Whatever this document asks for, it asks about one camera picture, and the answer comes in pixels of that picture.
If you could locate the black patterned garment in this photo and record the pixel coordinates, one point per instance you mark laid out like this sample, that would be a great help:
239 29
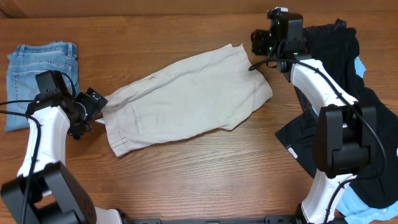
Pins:
310 34

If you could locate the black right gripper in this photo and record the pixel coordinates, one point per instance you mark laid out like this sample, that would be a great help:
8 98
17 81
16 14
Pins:
257 41

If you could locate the black and blue garment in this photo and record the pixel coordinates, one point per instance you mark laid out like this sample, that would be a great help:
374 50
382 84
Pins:
376 186

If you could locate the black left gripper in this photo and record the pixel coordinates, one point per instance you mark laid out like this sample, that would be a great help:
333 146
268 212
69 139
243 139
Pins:
94 107

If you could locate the folded blue denim jeans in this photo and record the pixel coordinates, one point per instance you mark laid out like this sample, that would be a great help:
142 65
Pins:
27 61

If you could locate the brown cardboard backdrop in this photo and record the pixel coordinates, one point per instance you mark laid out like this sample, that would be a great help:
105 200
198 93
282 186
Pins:
87 8

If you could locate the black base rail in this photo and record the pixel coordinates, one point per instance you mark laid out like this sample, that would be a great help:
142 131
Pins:
217 220

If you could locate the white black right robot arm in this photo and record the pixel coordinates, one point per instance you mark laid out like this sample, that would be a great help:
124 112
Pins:
345 139

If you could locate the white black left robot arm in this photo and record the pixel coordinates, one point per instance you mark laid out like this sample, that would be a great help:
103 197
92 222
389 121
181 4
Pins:
44 191

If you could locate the beige khaki shorts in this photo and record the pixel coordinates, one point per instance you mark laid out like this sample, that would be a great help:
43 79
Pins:
211 90

